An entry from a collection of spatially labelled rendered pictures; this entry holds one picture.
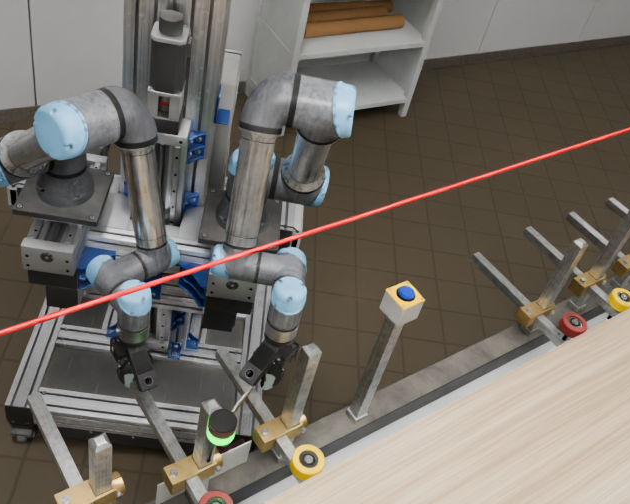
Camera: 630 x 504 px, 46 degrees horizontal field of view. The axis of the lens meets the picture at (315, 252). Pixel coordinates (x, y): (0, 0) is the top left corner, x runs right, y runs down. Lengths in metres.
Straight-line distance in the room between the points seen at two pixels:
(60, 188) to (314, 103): 0.81
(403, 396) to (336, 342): 1.03
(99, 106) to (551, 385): 1.41
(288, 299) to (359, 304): 1.83
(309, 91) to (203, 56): 0.48
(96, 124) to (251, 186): 0.35
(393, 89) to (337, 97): 3.10
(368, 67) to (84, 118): 3.42
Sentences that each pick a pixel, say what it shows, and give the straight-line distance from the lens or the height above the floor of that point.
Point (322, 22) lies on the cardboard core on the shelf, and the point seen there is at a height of 0.59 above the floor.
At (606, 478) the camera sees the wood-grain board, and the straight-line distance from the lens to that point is 2.13.
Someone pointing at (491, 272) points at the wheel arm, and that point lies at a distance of 2.58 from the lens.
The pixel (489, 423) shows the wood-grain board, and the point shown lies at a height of 0.90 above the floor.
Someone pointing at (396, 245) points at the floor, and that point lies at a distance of 3.79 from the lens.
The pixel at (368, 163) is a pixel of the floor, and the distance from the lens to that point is 4.26.
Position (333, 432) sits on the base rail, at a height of 0.70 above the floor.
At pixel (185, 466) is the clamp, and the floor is 0.87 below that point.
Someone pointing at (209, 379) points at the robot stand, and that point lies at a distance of 2.79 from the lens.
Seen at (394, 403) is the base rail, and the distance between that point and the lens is 2.26.
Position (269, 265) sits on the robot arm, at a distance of 1.71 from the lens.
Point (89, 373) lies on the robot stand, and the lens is 2.80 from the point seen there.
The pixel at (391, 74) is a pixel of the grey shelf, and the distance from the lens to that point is 4.82.
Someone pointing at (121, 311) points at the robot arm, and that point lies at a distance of 1.76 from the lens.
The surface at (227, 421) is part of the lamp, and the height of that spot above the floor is 1.10.
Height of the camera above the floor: 2.47
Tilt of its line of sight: 43 degrees down
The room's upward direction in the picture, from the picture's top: 15 degrees clockwise
